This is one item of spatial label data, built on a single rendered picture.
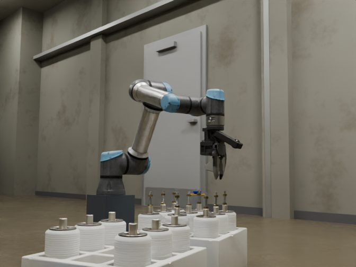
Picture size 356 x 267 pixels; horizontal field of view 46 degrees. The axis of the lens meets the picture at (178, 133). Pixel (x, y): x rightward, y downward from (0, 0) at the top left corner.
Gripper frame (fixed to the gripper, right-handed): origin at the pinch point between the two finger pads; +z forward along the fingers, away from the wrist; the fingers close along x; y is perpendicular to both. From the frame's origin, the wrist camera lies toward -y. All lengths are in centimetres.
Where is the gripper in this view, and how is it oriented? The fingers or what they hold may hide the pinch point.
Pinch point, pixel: (220, 176)
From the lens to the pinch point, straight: 170.8
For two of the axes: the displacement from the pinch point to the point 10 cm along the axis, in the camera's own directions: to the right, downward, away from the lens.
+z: -0.1, 10.0, -1.0
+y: -8.3, 0.5, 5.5
